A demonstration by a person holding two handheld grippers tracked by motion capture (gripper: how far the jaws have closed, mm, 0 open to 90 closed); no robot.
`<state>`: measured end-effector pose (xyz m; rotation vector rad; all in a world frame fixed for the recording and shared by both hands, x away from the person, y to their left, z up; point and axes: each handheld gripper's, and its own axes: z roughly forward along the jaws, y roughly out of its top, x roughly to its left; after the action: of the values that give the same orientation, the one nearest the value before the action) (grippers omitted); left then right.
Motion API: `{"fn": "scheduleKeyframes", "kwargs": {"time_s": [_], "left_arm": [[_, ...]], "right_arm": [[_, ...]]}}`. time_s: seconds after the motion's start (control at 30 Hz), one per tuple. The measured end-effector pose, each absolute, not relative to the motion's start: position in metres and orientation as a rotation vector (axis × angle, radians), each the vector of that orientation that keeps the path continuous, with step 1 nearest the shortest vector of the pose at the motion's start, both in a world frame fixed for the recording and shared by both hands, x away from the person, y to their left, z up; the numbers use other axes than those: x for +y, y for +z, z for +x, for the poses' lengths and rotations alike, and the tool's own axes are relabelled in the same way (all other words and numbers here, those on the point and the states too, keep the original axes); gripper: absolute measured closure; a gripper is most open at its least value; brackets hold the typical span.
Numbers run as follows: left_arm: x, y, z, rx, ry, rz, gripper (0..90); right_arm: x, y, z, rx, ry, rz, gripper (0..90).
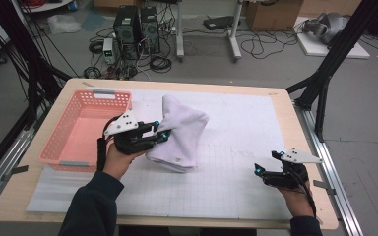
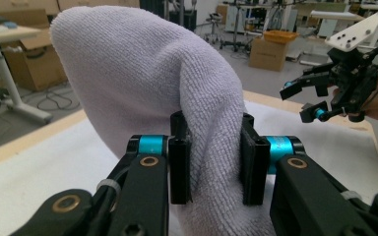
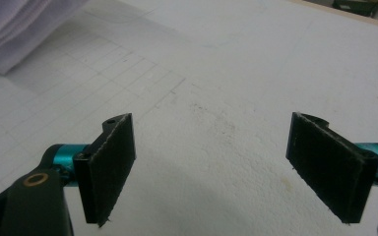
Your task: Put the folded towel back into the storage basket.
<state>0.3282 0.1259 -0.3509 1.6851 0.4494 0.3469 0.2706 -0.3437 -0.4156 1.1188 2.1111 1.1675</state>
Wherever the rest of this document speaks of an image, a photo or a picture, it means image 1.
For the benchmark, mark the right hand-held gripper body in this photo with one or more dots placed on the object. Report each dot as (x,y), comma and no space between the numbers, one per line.
(288,180)

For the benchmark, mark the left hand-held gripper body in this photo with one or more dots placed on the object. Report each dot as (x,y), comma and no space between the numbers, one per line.
(128,144)

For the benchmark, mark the lilac printed towel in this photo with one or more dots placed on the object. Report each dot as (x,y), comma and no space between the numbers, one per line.
(183,137)

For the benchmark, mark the pink plastic basket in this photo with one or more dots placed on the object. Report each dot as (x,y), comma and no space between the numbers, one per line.
(82,144)

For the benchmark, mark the person's left hand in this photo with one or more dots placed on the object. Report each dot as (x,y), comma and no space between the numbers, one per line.
(118,162)

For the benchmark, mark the person's right hand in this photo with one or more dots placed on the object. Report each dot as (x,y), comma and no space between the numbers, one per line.
(297,203)

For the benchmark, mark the white grid mat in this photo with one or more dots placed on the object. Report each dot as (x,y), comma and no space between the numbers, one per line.
(236,131)

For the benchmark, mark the grey bench power supply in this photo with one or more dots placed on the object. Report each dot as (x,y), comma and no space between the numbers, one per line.
(108,49)

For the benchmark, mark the slim black computer tower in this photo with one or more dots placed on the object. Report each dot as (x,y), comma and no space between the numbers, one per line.
(149,29)

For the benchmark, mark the white metal stand leg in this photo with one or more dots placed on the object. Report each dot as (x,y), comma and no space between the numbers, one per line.
(180,32)
(234,36)

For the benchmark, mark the white power strip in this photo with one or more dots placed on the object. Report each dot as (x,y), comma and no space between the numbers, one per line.
(167,28)

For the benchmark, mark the large black computer tower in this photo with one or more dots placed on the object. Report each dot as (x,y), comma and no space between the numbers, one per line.
(126,29)

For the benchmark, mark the white floor board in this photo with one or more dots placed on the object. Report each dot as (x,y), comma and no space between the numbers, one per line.
(315,49)

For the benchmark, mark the teal sheet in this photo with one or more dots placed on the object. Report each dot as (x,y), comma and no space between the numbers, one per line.
(93,21)

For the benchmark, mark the black flat device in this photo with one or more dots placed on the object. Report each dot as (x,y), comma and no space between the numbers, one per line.
(218,22)

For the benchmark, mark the clear plastic bag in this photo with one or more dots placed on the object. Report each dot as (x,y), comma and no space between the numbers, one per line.
(62,24)

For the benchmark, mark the grey headset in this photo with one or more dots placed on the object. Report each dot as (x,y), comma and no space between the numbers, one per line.
(329,26)

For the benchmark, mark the cardboard box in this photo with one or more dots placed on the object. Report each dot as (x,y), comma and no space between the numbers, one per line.
(272,16)

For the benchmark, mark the grey metal bracket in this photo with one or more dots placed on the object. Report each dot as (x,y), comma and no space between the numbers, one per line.
(323,185)
(19,169)

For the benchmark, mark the aluminium rail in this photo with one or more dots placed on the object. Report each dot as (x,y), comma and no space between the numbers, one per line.
(328,141)
(3,167)

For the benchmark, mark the black metal frame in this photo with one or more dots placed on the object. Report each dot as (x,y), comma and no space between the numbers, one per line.
(37,72)
(331,55)

